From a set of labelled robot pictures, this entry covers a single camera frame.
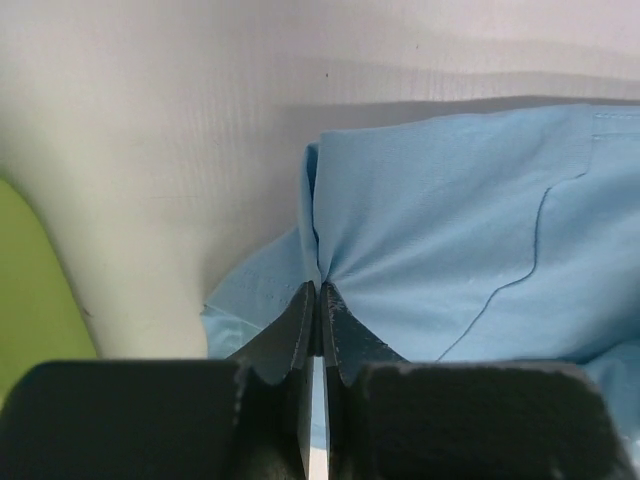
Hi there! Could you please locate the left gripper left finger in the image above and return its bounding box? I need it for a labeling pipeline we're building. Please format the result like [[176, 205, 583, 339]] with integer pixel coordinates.
[[227, 282, 316, 479]]

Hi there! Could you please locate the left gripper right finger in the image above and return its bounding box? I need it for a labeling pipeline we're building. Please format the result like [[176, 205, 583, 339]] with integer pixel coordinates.
[[319, 282, 406, 479]]

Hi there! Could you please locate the light blue printed t-shirt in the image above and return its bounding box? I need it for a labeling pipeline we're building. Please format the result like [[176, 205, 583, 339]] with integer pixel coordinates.
[[202, 105, 639, 457]]

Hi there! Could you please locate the lime green plastic basin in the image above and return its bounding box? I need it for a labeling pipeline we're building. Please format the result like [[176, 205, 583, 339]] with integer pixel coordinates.
[[1, 181, 97, 399]]

